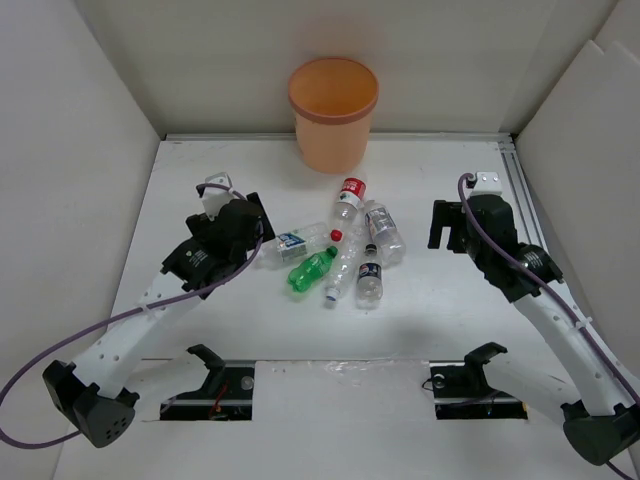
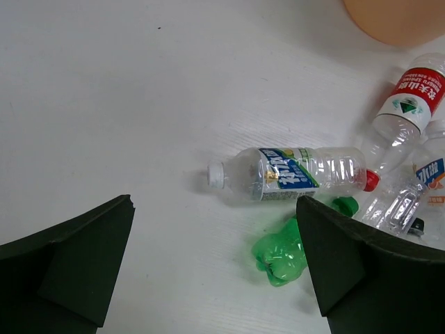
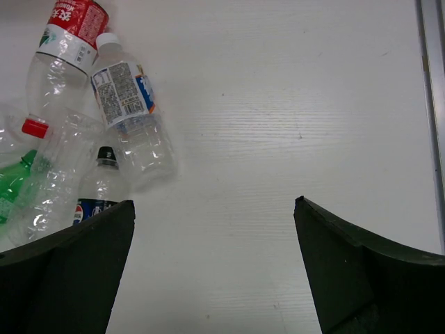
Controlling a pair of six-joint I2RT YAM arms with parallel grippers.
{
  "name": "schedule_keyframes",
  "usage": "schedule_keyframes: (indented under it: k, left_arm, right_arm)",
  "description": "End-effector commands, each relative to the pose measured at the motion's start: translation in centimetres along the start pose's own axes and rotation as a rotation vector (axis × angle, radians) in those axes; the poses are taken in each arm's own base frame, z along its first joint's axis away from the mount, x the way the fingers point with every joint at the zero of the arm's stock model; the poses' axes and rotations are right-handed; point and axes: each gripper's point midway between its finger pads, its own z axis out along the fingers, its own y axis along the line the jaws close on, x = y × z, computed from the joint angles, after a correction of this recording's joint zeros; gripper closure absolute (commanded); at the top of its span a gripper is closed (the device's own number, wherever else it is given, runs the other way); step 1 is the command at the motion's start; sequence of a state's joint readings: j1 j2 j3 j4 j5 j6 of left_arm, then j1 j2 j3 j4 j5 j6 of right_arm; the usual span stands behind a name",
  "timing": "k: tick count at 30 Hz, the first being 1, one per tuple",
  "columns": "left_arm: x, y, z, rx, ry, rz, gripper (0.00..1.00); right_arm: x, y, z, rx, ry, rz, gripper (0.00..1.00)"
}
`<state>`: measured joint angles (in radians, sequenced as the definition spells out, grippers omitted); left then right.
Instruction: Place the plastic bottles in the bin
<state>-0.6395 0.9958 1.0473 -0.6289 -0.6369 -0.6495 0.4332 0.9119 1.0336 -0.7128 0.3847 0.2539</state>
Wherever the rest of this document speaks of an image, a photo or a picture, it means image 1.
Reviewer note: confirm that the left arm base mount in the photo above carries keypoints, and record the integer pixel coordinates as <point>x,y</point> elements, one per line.
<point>224,394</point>

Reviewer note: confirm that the aluminium frame rail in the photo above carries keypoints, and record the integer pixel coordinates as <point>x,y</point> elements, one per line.
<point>435,305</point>

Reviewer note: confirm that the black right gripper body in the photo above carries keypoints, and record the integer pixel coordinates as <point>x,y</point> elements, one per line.
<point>474,247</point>

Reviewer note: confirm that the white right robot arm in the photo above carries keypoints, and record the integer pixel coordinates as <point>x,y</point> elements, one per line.
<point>598,410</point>

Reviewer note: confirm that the clear crushed blue-cap bottle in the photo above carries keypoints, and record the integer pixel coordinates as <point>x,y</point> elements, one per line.
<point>344,266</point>

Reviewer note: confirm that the pepsi label clear bottle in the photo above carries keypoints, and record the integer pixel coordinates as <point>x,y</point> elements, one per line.
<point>369,280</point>

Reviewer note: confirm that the orange plastic bin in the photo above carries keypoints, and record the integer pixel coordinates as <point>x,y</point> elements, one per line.
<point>333,100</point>

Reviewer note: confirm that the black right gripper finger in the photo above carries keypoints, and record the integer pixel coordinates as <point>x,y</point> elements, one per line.
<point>455,220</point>
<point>439,215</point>

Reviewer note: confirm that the white label clear bottle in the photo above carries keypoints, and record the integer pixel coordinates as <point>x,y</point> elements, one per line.
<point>384,232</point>

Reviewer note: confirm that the blue white label bottle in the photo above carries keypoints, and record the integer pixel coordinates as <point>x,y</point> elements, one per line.
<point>294,246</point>

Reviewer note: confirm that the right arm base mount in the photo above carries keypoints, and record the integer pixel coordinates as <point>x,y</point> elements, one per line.
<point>461,392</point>

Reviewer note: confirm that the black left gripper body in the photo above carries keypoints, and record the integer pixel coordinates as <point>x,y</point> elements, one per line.
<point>202,224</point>

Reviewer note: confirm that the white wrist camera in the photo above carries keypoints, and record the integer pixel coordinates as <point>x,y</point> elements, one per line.
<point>484,183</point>
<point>215,194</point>

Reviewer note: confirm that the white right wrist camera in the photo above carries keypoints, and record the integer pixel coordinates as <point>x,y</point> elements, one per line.
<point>484,183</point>

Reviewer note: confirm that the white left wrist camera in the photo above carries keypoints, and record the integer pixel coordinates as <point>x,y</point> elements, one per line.
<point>215,194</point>

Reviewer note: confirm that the green plastic bottle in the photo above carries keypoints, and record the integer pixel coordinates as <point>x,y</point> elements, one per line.
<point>312,269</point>

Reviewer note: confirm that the red label clear bottle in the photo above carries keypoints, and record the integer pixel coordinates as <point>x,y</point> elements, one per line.
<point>348,202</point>

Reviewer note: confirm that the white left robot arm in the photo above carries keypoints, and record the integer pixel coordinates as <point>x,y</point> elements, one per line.
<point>90,391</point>

